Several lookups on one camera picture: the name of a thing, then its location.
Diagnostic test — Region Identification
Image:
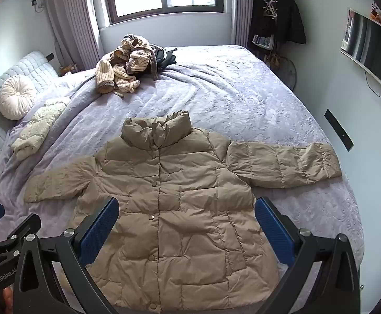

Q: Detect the black wall plate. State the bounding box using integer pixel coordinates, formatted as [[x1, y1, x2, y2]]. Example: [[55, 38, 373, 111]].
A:
[[324, 109, 354, 152]]

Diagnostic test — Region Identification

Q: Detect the black garment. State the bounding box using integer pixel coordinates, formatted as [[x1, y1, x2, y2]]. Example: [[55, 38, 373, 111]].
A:
[[149, 44, 178, 72]]

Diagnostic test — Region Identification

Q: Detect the purple bed blanket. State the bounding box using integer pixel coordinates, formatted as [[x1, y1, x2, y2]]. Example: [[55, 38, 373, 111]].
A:
[[0, 44, 365, 314]]

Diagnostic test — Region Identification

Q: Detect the khaki puffer jacket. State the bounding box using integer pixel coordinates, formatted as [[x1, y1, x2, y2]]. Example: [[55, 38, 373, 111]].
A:
[[24, 110, 342, 313]]

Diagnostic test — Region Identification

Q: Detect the bedside clutter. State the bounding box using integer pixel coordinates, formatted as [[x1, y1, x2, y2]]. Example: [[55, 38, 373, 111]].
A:
[[59, 64, 79, 76]]

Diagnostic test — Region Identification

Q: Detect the black hanging coat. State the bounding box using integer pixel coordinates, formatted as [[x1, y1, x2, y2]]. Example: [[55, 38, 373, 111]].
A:
[[249, 0, 307, 44]]

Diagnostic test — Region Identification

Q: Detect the round cream pillow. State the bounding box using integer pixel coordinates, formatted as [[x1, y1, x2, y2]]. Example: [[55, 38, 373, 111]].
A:
[[0, 75, 37, 120]]

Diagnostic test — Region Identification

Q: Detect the printed bag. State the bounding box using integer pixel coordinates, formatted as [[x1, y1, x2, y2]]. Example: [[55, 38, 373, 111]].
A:
[[253, 34, 275, 50]]

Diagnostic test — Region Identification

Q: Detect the wall mounted television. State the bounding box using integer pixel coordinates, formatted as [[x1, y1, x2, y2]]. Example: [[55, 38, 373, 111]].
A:
[[340, 7, 381, 97]]

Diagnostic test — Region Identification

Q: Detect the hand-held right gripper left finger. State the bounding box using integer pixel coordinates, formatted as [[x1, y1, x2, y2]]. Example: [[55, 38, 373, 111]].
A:
[[12, 196, 121, 314]]

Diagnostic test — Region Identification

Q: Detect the round wire fan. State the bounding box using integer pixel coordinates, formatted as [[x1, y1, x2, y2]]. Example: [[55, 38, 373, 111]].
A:
[[275, 54, 298, 91]]

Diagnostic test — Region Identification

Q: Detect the cream striped garment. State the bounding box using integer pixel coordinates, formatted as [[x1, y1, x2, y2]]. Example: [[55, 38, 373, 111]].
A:
[[95, 33, 160, 97]]

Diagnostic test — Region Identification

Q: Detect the white clothes hanger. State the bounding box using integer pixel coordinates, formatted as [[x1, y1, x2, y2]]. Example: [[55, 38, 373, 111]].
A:
[[262, 0, 281, 18]]

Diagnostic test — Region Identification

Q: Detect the black television cable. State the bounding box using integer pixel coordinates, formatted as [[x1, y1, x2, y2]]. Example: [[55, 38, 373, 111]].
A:
[[364, 69, 381, 99]]

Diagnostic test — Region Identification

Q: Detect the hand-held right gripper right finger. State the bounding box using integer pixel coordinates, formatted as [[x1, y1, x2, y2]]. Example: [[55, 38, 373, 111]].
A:
[[255, 197, 363, 314]]

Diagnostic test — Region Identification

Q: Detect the cream quilted jacket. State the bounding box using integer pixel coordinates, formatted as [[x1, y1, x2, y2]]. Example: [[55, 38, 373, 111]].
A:
[[11, 100, 69, 161]]

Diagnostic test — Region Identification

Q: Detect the grey quilted headboard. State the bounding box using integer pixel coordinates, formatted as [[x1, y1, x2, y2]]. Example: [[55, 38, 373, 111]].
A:
[[0, 51, 60, 184]]

